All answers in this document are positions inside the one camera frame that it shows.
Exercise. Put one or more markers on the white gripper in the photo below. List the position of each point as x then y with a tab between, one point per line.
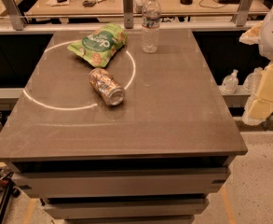
260	105

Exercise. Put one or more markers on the black stand on floor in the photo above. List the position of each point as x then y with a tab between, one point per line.
10	191

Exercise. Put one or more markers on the clear pump bottle right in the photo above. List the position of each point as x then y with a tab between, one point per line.
252	80

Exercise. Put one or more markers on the grey cabinet drawer unit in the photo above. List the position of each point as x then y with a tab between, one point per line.
119	195

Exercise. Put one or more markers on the green snack bag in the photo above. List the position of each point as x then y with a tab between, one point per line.
100	46

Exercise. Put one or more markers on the right metal bracket post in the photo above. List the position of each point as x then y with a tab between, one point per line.
242	13

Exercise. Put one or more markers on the middle metal bracket post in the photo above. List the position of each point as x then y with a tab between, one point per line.
128	13

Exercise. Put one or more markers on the clear pump bottle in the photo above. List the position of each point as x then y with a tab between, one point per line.
252	80
230	83

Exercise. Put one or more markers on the clear pump bottle left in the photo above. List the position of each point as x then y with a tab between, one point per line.
230	83

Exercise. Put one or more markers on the clear plastic water bottle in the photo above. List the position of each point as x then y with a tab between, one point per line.
151	15

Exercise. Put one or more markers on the metal bracket post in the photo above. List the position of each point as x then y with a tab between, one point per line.
17	21
128	13
242	13

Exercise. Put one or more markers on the left metal bracket post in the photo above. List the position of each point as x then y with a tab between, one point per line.
17	21

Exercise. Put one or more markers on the orange soda can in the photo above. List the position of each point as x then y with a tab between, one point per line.
111	91

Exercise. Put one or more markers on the black scissors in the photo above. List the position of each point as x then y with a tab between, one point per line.
88	3

